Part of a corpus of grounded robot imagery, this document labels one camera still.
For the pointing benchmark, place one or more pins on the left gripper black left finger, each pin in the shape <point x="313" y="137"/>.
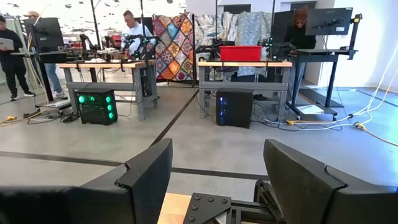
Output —
<point x="93" y="202"/>

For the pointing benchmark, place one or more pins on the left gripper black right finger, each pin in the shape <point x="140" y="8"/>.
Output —
<point x="311" y="193"/>

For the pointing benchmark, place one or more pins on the black benchtop robot arm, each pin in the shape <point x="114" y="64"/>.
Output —
<point x="144" y="46"/>
<point x="85" y="42"/>
<point x="214" y="48"/>
<point x="273" y="46"/>

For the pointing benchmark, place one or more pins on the red plastic bin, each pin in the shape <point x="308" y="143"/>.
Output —
<point x="241" y="53"/>

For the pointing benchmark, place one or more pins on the white paper sheet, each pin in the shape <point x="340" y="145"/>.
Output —
<point x="309" y="109"/>

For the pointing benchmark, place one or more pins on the computer tower green lights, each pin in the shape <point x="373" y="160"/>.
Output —
<point x="96" y="107"/>

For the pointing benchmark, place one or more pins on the computer tower blue lights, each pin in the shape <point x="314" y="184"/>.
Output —
<point x="234" y="107"/>

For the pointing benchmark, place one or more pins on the person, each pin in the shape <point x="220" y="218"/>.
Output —
<point x="12" y="62"/>
<point x="135" y="31"/>
<point x="53" y="77"/>
<point x="298" y="37"/>

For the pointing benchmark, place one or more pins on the wooden workbench grey legs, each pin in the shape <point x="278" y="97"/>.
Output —
<point x="242" y="63"/>
<point x="105" y="64"/>

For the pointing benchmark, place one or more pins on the black standing desk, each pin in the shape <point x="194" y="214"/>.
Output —
<point x="314" y="54"/>
<point x="46" y="57"/>

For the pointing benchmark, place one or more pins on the red box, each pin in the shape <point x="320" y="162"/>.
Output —
<point x="116" y="40"/>

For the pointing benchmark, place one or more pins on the colourful patchwork quilt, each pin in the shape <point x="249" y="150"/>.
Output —
<point x="172" y="49"/>

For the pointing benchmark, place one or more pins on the black monitor with white sticker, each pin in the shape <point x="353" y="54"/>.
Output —
<point x="329" y="21"/>

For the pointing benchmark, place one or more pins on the blue-grey patterned cloth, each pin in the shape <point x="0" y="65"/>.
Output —
<point x="252" y="31"/>

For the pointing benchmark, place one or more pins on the black stand pole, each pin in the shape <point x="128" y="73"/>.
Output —
<point x="142" y="15"/>
<point x="94" y="21"/>
<point x="193" y="46"/>

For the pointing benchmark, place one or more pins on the grey laptop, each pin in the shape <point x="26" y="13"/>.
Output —
<point x="6" y="43"/>

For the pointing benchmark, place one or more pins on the pale floral cloth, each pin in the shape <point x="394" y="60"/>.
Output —
<point x="205" y="31"/>

